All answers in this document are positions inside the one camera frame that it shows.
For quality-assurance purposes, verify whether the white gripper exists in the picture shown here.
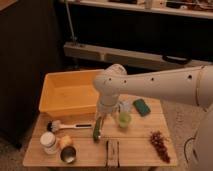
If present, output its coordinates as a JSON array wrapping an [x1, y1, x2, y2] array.
[[96, 98, 118, 116]]

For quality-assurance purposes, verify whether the wooden block eraser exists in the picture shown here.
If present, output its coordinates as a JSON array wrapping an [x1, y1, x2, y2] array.
[[106, 140, 120, 168]]

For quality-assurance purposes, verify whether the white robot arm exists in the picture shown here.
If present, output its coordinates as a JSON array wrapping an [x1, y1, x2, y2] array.
[[93, 64, 213, 171]]

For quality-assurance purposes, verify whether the green plastic cup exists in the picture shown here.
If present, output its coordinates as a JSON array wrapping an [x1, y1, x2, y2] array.
[[118, 112, 131, 128]]

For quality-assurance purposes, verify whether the metal cup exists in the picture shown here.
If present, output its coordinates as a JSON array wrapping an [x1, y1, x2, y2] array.
[[60, 146, 76, 164]]

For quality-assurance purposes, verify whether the grey crumpled cloth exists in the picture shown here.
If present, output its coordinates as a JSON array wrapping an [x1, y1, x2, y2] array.
[[118, 100, 132, 113]]

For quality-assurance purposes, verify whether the green cucumber toy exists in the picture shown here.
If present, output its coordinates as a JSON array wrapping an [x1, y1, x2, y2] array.
[[93, 117, 103, 142]]

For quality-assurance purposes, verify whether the yellow plastic bin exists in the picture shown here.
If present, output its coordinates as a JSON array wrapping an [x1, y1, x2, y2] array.
[[39, 69, 101, 117]]

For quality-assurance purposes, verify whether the teal sponge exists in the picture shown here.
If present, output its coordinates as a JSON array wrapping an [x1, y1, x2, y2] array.
[[133, 99, 151, 116]]

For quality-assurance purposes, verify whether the white dish brush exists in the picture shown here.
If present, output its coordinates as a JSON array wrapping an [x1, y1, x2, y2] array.
[[47, 120, 92, 133]]

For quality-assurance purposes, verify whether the dried red flower bunch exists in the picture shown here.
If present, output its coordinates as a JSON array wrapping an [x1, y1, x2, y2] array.
[[149, 131, 170, 163]]

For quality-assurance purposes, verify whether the white lidded jar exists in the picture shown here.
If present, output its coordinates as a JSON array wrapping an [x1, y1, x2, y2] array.
[[40, 132, 58, 154]]

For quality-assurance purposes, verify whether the wooden shelf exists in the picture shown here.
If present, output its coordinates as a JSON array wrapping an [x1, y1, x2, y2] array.
[[59, 0, 213, 19]]

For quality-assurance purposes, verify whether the grey metal rail base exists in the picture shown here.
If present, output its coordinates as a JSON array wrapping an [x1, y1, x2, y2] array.
[[63, 42, 211, 70]]

